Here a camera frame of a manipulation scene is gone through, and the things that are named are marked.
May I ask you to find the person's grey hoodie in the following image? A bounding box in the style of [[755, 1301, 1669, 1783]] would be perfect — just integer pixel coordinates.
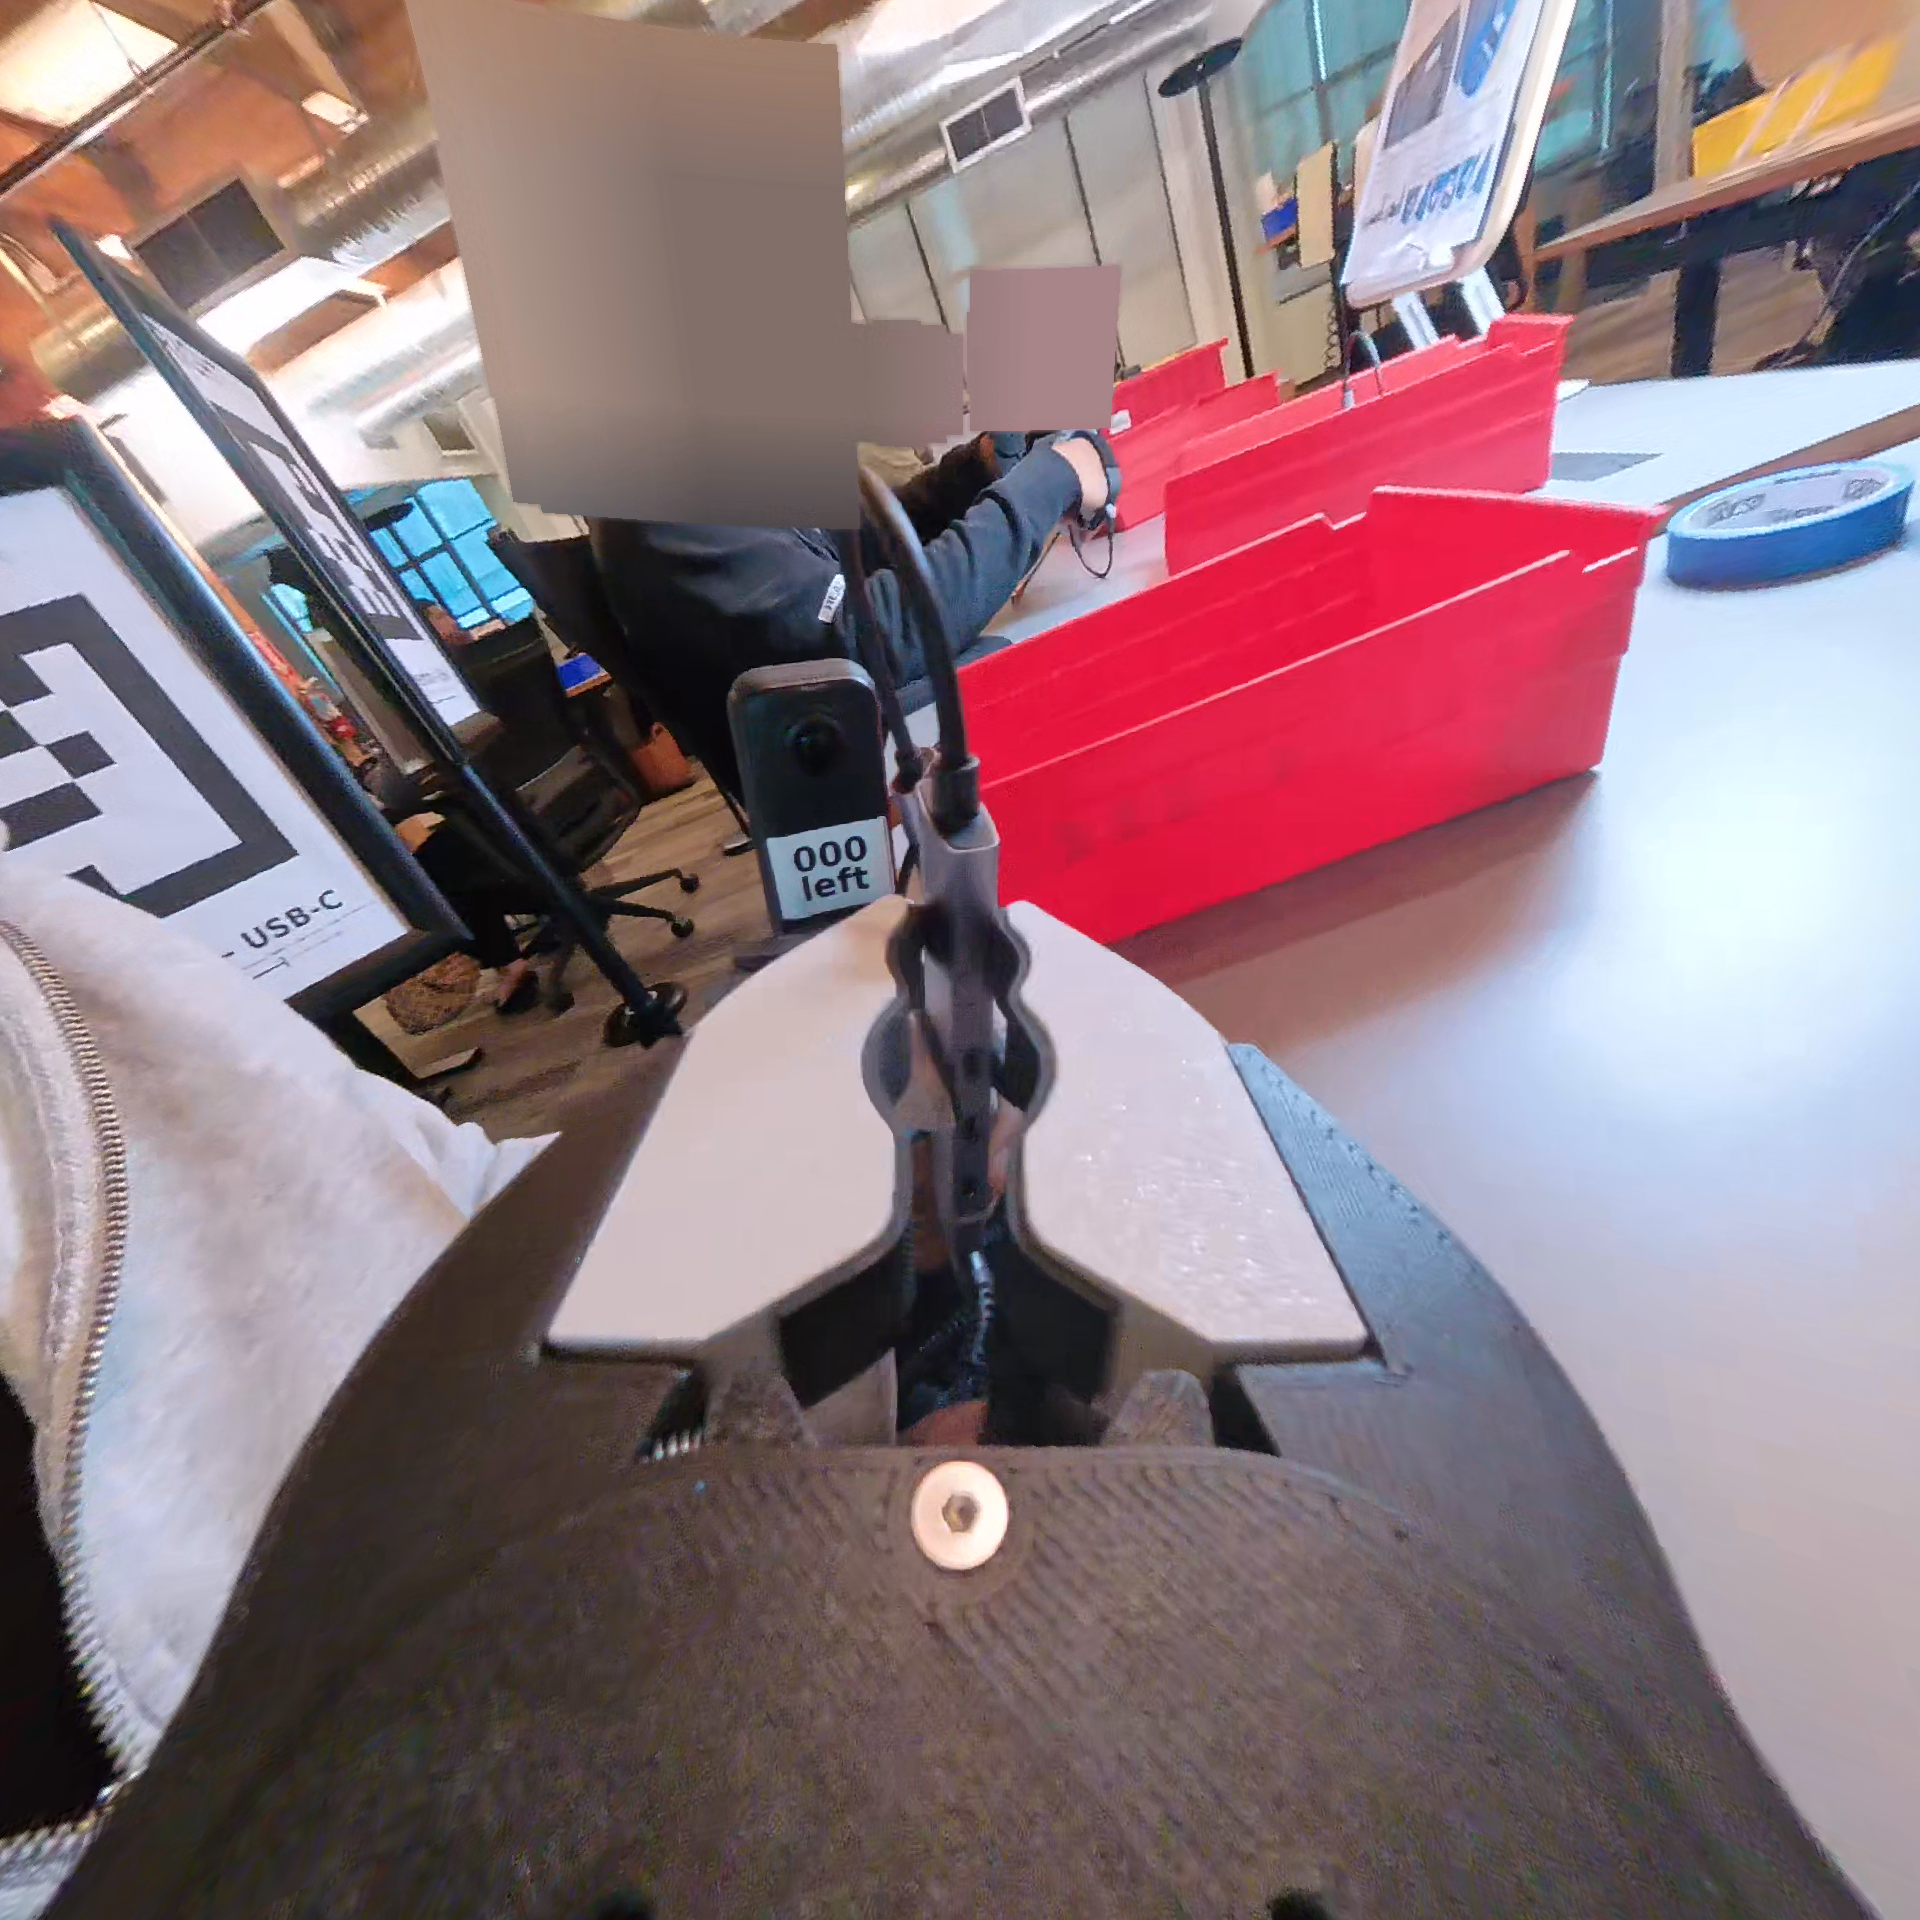
[[0, 816, 557, 1862]]

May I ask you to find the instruction sign board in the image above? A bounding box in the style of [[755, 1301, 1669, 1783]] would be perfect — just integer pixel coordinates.
[[1339, 0, 1576, 354]]

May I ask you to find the blue tape roll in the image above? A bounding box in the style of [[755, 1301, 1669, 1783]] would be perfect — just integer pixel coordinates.
[[1664, 458, 1920, 588]]

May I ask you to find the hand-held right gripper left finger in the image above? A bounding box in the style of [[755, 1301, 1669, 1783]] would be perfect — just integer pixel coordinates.
[[546, 896, 920, 1408]]

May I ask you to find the black office chair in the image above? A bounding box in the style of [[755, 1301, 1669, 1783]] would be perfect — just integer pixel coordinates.
[[381, 525, 700, 975]]

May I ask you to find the slim grey usb hub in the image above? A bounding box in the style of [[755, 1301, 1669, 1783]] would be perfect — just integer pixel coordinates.
[[896, 779, 1003, 1247]]

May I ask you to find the row of yellow bins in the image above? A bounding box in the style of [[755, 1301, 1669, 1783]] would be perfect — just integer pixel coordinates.
[[1691, 30, 1906, 173]]

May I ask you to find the black floor lamp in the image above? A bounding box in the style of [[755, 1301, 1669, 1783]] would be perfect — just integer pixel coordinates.
[[1158, 36, 1255, 384]]

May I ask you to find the long wooden table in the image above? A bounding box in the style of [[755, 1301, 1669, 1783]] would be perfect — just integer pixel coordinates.
[[1530, 119, 1920, 378]]

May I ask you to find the red plastic bin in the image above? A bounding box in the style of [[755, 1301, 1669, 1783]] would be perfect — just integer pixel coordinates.
[[955, 486, 1670, 947], [1160, 315, 1575, 579], [1111, 336, 1285, 527]]

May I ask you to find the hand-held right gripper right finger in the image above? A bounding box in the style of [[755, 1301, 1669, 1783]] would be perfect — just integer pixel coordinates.
[[988, 901, 1370, 1444]]

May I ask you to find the woven bag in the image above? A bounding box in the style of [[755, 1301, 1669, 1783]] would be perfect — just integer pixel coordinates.
[[383, 951, 485, 1034]]

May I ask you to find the black framed sign on pole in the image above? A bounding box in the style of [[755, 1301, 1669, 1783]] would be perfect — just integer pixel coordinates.
[[52, 222, 693, 1047]]

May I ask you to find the framed code sign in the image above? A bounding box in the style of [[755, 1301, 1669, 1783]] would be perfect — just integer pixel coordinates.
[[0, 421, 474, 1008]]

